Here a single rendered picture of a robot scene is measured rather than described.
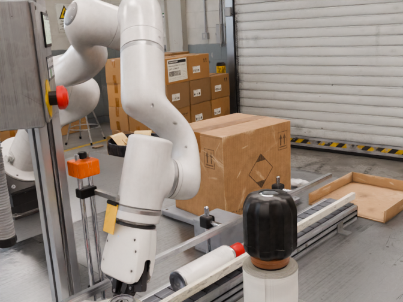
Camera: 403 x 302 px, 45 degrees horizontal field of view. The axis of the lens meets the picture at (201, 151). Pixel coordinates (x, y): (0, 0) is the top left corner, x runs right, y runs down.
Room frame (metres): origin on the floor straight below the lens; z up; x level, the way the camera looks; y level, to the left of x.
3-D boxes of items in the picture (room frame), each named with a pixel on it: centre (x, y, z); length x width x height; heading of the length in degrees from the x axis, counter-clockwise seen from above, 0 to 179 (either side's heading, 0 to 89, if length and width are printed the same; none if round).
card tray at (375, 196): (1.53, -0.54, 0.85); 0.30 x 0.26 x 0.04; 135
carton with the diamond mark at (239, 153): (1.51, -0.10, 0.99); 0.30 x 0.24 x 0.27; 130
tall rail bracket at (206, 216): (1.11, -0.02, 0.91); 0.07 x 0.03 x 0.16; 45
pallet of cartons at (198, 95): (5.34, 0.30, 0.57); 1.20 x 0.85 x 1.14; 143
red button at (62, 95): (0.77, 0.22, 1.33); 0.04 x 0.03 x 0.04; 10
